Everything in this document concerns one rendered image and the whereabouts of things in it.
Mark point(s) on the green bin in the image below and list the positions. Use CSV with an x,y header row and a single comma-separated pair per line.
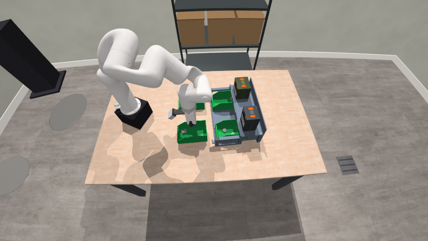
x,y
221,101
229,125
192,135
199,106

